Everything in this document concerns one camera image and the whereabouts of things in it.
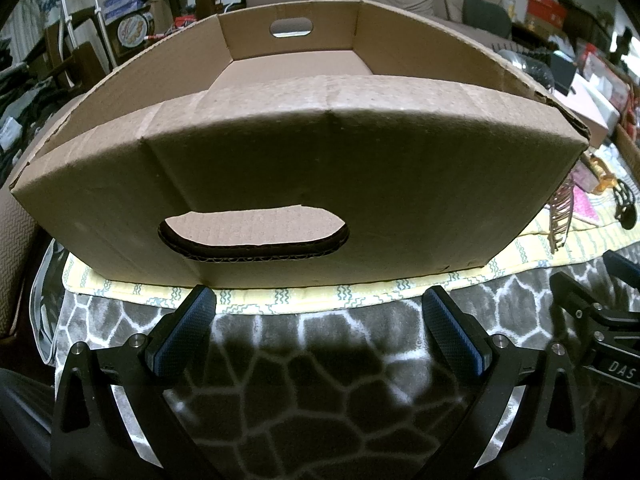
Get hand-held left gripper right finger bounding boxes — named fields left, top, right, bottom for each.
left=421, top=285, right=588, bottom=480

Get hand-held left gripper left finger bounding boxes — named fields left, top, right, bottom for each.
left=52, top=284, right=236, bottom=480

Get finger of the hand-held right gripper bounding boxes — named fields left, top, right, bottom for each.
left=602, top=250, right=640, bottom=288
left=549, top=272, right=640, bottom=333

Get brown cardboard box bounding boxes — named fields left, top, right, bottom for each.
left=9, top=0, right=592, bottom=288

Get black hair clip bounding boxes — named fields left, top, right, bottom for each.
left=612, top=180, right=640, bottom=231

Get pink packet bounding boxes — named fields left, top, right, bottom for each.
left=570, top=187, right=601, bottom=226

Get brown claw hair clip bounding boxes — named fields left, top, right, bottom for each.
left=545, top=180, right=576, bottom=253

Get orange claw hair clip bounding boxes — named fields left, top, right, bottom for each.
left=585, top=157, right=621, bottom=196

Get yellow patterned mat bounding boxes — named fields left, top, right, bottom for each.
left=60, top=180, right=640, bottom=317

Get pink box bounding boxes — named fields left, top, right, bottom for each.
left=565, top=72, right=626, bottom=143

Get brown armchair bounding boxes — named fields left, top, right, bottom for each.
left=0, top=190, right=51, bottom=341

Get small black box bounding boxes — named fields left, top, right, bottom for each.
left=547, top=52, right=581, bottom=96

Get red boxes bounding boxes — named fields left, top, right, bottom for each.
left=525, top=0, right=568, bottom=28

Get pile of clothes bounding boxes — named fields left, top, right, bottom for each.
left=0, top=60, right=56, bottom=161

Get grey cushion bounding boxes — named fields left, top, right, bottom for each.
left=462, top=0, right=513, bottom=38

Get dark wooden chair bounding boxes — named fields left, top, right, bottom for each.
left=42, top=10, right=118, bottom=96

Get round metal tin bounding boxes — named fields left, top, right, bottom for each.
left=117, top=12, right=153, bottom=48

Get white rope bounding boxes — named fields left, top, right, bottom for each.
left=57, top=0, right=108, bottom=86

